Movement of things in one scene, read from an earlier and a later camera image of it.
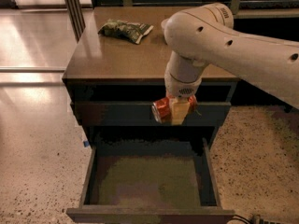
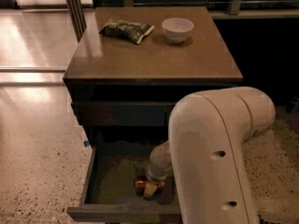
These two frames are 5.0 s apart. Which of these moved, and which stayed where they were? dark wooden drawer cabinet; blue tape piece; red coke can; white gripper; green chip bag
Moved: red coke can; white gripper
Stayed: green chip bag; dark wooden drawer cabinet; blue tape piece
